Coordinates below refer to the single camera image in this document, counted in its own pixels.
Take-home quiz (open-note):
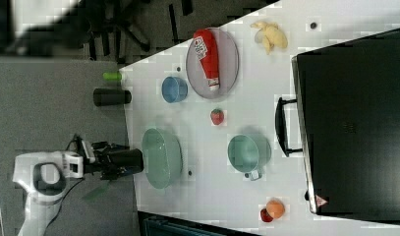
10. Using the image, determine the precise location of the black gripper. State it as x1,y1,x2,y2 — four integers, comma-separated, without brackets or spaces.
77,140,129,180

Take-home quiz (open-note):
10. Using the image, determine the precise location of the green oval strainer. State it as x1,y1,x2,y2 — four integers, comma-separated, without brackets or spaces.
142,128,183,189

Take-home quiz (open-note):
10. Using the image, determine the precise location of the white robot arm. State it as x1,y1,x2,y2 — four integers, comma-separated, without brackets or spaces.
13,140,129,236

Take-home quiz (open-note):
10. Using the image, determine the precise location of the green spatula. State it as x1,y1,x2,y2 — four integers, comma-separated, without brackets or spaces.
83,181,110,202

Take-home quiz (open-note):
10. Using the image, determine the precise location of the black utensil holder cup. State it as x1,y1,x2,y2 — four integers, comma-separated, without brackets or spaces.
108,148,143,174

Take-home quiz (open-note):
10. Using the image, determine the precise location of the small green cylinder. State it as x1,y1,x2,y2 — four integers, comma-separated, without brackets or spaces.
102,72,122,81

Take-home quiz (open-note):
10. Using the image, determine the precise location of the blue bowl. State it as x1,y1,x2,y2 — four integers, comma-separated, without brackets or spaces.
161,77,188,103

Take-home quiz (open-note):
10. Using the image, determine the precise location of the red strawberry toy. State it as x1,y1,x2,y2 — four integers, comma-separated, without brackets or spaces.
210,109,224,126

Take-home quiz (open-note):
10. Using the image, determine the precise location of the black office chair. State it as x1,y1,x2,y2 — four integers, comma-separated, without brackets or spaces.
79,0,150,64

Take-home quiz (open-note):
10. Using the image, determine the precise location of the red ketchup bottle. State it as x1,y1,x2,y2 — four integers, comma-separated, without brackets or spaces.
193,29,220,91

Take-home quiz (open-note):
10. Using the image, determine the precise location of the grey round plate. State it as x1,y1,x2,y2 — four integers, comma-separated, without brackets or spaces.
186,28,239,99

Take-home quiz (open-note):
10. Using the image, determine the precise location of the red apple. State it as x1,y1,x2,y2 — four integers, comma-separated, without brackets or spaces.
259,208,273,222

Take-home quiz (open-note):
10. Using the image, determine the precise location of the orange fruit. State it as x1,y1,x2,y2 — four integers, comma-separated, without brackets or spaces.
266,200,285,219

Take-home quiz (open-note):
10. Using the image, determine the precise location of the peeled banana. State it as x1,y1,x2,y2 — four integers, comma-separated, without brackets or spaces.
251,21,288,54

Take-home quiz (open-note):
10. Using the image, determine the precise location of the black toaster oven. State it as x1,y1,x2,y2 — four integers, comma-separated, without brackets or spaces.
291,29,400,225

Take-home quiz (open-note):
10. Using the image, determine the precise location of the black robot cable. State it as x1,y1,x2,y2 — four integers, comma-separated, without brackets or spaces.
49,134,87,227

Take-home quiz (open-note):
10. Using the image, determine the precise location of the green cup with handle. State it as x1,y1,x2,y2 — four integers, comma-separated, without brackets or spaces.
227,134,271,181

